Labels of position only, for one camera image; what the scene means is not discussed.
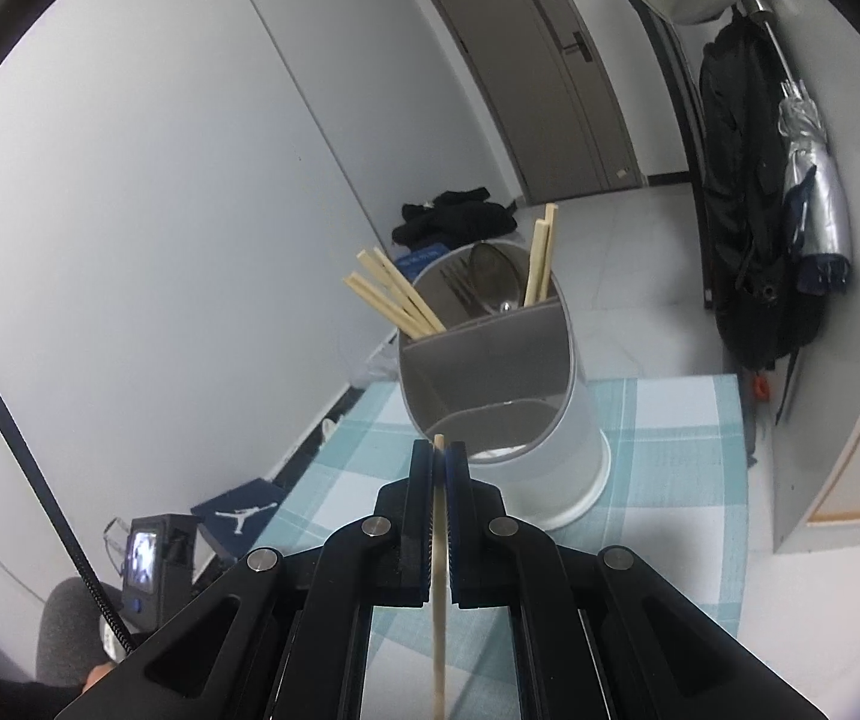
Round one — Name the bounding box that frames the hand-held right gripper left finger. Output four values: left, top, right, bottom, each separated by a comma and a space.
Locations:
55, 439, 438, 720

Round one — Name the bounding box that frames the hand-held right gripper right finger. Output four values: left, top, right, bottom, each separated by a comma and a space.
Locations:
445, 441, 828, 720

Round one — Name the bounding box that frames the wooden chopstick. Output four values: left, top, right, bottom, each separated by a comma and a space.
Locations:
538, 202, 558, 302
430, 433, 452, 720
353, 268, 435, 337
356, 250, 441, 335
343, 274, 431, 340
371, 244, 447, 332
523, 219, 551, 308

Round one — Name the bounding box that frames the white utensil holder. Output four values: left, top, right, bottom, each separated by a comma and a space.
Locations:
397, 238, 613, 530

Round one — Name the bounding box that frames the silver spoon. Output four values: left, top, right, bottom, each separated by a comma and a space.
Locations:
469, 242, 530, 316

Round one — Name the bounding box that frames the navy shoe box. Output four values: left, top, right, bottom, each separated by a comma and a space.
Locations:
191, 478, 284, 560

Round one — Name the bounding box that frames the person's grey trouser leg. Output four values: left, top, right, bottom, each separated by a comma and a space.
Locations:
35, 577, 114, 687

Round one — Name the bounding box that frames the teal checked tablecloth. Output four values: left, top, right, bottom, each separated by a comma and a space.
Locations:
250, 373, 750, 720

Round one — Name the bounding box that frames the blue cardboard box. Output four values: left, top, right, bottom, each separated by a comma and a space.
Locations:
392, 244, 450, 278

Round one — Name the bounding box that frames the black clothes pile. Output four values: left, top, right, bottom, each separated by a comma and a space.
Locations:
391, 186, 519, 247

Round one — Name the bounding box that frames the black backpack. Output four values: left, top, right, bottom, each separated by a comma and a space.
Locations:
698, 13, 830, 421

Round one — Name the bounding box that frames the grey door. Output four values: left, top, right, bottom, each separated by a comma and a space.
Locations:
410, 0, 645, 207

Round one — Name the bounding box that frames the silver navy folded umbrella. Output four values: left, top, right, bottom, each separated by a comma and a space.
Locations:
741, 0, 855, 299

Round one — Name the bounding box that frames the black braided cable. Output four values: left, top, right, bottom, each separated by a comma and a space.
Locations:
0, 330, 138, 657

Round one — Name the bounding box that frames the black sliding door frame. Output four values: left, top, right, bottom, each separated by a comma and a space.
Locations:
628, 0, 716, 312

